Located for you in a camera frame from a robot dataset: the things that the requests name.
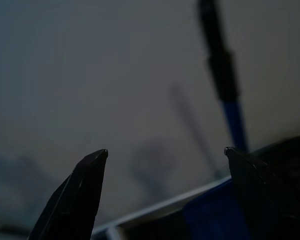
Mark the dark textured mat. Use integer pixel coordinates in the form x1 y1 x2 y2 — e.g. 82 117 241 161
258 135 300 240

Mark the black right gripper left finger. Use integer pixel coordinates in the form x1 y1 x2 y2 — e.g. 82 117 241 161
27 149 109 240

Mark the blue broom with black grip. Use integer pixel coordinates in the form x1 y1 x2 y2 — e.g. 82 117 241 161
196 0 250 152

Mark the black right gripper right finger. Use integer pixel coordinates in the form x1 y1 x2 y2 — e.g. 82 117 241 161
223 146 299 240

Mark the blue plastic dustpan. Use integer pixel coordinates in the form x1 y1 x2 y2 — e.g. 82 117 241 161
181 179 247 240

